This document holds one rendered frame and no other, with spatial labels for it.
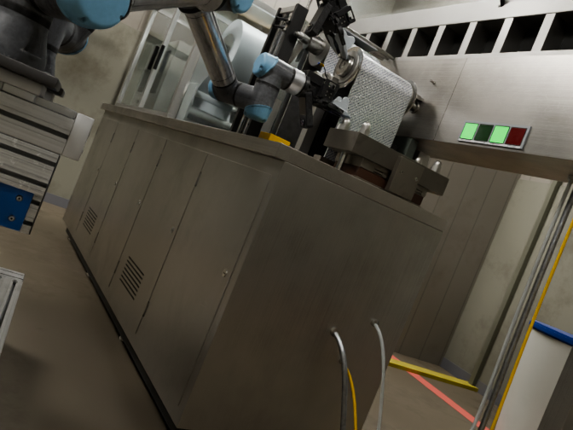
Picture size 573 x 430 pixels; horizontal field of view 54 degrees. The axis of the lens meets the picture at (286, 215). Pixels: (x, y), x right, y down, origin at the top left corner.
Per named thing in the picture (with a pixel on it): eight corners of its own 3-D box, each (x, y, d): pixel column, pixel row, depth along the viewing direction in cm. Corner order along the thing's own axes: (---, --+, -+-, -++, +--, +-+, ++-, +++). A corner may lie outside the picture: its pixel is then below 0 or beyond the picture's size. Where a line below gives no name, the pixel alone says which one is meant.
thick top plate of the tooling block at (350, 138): (322, 145, 175) (330, 127, 175) (410, 188, 196) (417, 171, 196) (351, 150, 162) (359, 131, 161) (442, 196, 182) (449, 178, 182)
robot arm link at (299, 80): (289, 90, 166) (277, 90, 173) (301, 96, 168) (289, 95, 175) (298, 66, 166) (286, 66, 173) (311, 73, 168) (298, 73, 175)
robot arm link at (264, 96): (241, 116, 174) (254, 84, 173) (270, 126, 169) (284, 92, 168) (228, 108, 167) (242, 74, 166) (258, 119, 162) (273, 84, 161)
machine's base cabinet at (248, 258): (55, 232, 364) (103, 109, 361) (147, 258, 397) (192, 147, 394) (159, 462, 147) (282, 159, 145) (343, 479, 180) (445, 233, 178)
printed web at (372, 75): (268, 153, 214) (317, 30, 213) (315, 175, 226) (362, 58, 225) (320, 167, 181) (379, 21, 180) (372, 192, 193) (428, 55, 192)
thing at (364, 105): (332, 134, 181) (354, 81, 181) (384, 160, 193) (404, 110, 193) (333, 134, 181) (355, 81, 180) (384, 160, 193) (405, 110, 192)
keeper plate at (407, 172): (384, 188, 170) (397, 155, 170) (407, 200, 175) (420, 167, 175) (389, 190, 168) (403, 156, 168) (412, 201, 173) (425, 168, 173)
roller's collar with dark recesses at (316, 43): (299, 49, 206) (306, 32, 206) (312, 56, 210) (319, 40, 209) (309, 48, 201) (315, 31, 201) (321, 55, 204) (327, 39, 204)
